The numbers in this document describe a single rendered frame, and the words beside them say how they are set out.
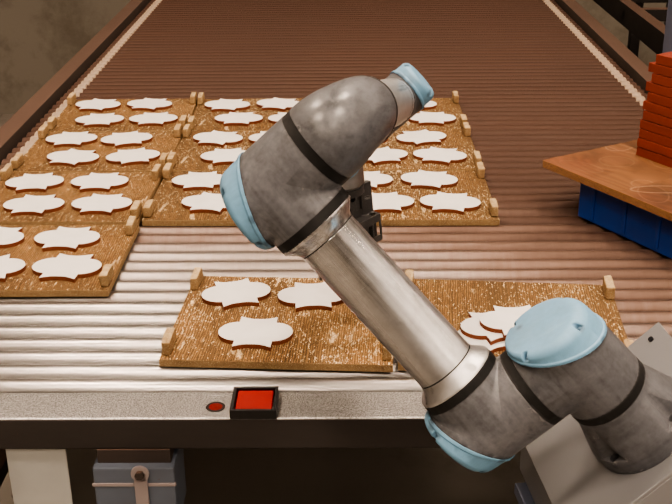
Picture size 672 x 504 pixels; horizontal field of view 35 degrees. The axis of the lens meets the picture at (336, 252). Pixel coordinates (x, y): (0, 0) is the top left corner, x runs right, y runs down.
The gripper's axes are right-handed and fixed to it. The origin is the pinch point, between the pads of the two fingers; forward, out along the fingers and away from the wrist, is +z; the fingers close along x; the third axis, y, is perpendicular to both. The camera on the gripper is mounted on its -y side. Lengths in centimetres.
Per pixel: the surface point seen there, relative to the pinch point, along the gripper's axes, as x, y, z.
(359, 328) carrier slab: -2.6, -0.3, 6.8
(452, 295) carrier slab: -6.3, 22.4, 8.5
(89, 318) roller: 40, -30, 4
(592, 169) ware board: -2, 80, 1
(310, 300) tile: 10.9, 0.5, 4.9
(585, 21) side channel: 116, 265, 14
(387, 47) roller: 156, 184, 10
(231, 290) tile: 25.3, -7.0, 3.4
